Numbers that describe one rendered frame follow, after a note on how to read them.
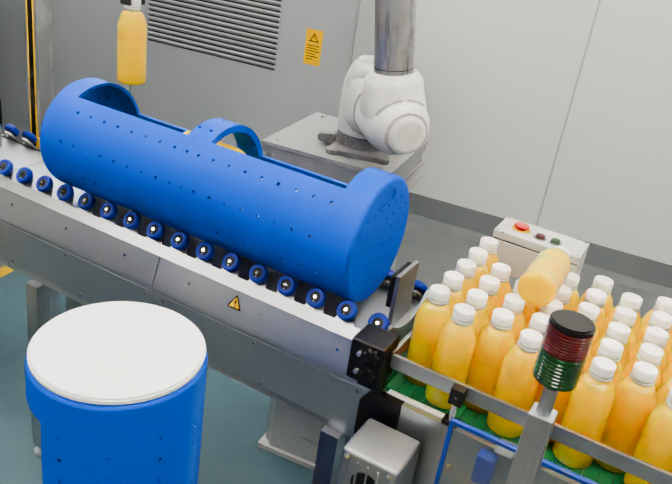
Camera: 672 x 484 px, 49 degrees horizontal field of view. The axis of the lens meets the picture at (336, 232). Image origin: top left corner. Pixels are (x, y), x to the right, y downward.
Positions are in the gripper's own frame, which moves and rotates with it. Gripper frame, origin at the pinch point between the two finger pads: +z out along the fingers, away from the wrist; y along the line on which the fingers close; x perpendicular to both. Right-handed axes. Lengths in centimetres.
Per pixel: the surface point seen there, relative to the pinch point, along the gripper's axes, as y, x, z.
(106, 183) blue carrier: 19.0, 10.7, 41.4
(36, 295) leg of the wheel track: 15, -21, 86
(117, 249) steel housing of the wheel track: 18, 13, 58
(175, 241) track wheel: 16, 30, 51
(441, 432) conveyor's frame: 28, 104, 60
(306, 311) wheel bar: 16, 66, 54
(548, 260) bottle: 4, 110, 31
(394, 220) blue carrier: 0, 76, 35
